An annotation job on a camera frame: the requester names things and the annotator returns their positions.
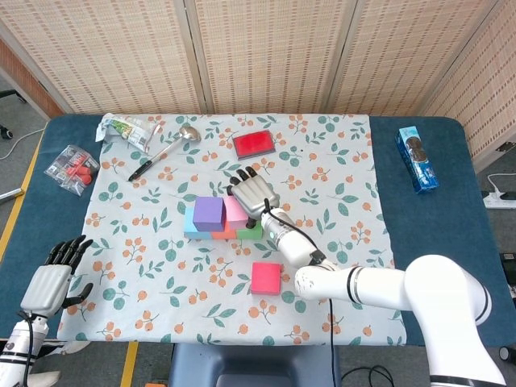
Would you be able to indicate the red foam cube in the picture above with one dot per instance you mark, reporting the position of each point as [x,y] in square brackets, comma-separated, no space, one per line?
[265,278]

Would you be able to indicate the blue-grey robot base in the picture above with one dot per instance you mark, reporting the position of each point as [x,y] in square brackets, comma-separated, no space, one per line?
[250,363]

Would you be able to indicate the bamboo folding screen panel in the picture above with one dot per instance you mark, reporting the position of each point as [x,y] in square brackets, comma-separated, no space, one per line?
[488,101]
[270,52]
[113,52]
[411,52]

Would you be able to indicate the white power strip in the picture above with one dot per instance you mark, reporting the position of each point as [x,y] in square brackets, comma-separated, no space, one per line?
[500,200]

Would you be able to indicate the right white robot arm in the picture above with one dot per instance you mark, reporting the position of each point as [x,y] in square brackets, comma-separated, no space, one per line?
[403,290]

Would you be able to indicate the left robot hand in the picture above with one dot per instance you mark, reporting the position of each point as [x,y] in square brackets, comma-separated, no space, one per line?
[46,288]

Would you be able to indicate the light pink foam cube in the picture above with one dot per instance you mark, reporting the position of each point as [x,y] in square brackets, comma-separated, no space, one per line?
[234,211]

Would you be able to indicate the orange foam cube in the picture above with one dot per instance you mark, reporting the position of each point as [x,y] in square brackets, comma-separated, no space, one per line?
[223,234]

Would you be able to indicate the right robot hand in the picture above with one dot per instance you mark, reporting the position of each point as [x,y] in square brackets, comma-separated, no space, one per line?
[254,195]

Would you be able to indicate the metal bar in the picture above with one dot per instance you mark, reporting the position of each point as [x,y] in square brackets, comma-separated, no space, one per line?
[10,194]

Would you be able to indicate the light blue foam cube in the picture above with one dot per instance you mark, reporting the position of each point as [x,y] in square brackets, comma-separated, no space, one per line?
[189,230]

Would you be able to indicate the red ink stamp pad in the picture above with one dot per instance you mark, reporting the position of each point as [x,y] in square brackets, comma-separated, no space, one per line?
[253,145]

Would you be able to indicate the green foam cube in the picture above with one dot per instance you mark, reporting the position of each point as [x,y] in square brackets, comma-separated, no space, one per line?
[250,233]

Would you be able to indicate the crumpled snack bag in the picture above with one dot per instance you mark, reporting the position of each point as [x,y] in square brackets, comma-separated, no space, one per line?
[125,129]

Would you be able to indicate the floral tablecloth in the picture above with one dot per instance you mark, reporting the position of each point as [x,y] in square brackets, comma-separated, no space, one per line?
[225,314]

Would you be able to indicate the purple foam cube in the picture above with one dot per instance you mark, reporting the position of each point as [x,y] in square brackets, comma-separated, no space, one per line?
[209,213]

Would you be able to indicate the black office chair base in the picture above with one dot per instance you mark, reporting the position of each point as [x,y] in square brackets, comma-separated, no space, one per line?
[12,94]

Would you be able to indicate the plastic bag with red caps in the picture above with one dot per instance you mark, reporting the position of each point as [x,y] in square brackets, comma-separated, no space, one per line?
[72,167]

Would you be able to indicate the blue cookie box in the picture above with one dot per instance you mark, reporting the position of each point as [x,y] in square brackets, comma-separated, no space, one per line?
[417,161]

